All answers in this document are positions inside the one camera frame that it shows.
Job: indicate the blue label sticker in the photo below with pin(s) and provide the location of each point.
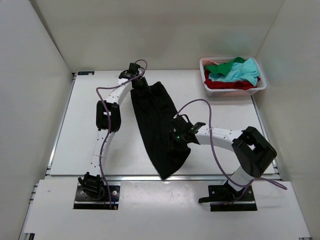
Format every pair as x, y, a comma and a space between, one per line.
86, 73

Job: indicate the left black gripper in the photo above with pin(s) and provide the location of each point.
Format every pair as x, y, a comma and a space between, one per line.
139, 83

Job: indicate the green t shirt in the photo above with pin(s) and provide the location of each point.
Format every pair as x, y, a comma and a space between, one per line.
224, 68

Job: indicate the black t shirt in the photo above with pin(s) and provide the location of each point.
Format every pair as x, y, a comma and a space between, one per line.
154, 110

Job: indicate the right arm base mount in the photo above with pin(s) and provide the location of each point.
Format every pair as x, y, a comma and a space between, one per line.
224, 198

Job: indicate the red t shirt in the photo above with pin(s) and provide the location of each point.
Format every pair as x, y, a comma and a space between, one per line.
219, 85

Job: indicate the teal t shirt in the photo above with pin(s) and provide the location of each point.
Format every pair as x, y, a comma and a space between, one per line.
247, 71

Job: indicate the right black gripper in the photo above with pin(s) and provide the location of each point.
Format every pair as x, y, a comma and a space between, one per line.
175, 132

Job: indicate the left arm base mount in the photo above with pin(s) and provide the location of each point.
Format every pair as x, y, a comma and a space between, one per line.
92, 193

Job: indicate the white plastic laundry basket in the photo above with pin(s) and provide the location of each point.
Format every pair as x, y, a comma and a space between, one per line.
261, 84

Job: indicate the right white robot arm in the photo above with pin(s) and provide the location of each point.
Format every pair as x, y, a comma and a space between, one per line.
253, 152

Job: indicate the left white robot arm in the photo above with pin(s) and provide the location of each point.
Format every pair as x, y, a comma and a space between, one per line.
108, 121

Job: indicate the pink t shirt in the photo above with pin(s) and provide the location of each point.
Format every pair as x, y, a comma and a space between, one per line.
209, 62

